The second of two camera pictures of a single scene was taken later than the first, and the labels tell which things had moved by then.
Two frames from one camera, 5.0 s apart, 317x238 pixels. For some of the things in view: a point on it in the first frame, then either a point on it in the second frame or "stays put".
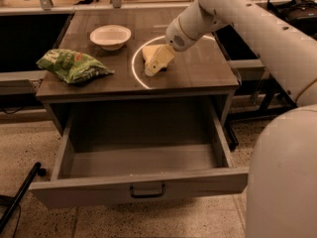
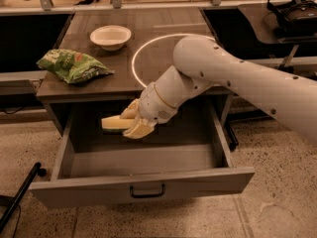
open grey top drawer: x=138 y=152 stays put
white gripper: x=175 y=37 to x=153 y=105
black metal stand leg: x=12 y=201 stays put
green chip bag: x=71 y=65 stays put
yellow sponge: x=149 y=52 to x=116 y=122
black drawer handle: x=137 y=195 stays put
